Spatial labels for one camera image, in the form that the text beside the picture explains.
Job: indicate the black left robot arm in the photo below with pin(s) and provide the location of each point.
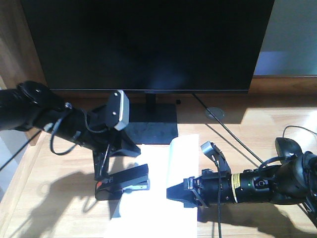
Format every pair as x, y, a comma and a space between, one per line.
32, 104

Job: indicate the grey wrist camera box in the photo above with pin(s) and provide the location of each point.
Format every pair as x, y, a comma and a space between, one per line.
117, 110

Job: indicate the grey desk cable grommet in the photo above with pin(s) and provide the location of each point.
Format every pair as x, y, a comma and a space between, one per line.
219, 113

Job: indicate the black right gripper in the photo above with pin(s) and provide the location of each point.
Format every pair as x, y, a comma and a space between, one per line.
202, 191

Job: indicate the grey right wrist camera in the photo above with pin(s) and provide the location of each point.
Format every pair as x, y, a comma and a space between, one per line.
207, 148

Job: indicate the white paper sheet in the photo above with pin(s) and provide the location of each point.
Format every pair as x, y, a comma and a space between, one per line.
148, 213

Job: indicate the black stapler with orange tab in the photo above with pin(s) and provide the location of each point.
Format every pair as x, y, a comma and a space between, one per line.
113, 186

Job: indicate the black computer mouse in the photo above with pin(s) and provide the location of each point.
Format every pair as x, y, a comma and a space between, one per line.
287, 149

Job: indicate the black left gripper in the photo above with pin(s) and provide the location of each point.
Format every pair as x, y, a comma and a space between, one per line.
101, 136

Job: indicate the black monitor with stand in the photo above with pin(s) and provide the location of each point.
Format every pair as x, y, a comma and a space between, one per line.
148, 46

